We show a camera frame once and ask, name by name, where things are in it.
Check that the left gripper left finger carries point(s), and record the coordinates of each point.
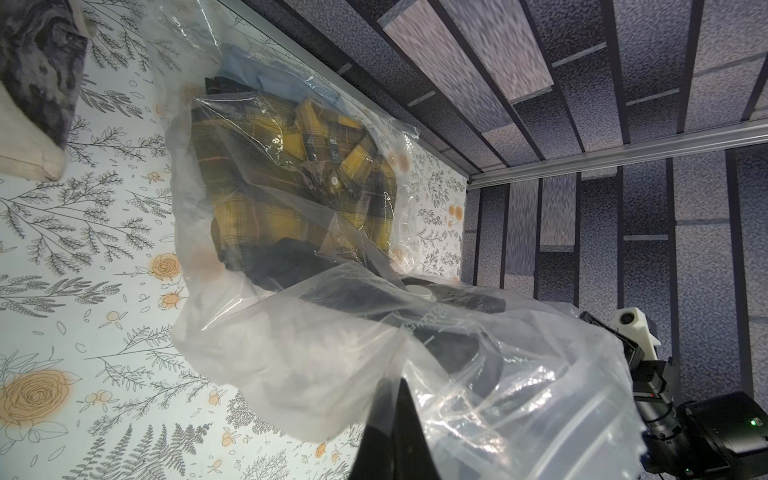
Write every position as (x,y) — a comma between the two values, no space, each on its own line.
(375,457)

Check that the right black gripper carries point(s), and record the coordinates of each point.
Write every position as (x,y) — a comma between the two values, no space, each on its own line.
(665,436)

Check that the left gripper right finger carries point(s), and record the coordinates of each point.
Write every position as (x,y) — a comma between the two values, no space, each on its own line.
(413,460)

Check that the black tray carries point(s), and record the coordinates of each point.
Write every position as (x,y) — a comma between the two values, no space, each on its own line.
(289,262)

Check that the clear plastic vacuum bag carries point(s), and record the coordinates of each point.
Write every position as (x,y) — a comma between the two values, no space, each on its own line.
(548,396)

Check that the yellow black plaid shirt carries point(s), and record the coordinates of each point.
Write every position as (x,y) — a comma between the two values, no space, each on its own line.
(248,142)

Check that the light blue shirt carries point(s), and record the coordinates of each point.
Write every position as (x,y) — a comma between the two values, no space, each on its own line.
(237,65)

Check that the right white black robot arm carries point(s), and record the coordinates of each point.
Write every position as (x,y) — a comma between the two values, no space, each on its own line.
(724,437)

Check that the white round bag valve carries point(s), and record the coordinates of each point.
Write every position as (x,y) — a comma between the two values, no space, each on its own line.
(422,292)

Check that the beige canvas tote bag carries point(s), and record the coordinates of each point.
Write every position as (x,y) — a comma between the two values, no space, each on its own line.
(43,50)

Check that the floral patterned table cloth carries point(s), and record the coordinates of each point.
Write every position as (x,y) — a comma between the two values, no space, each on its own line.
(92,283)

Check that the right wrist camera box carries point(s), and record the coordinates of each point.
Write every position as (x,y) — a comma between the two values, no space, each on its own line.
(633,323)

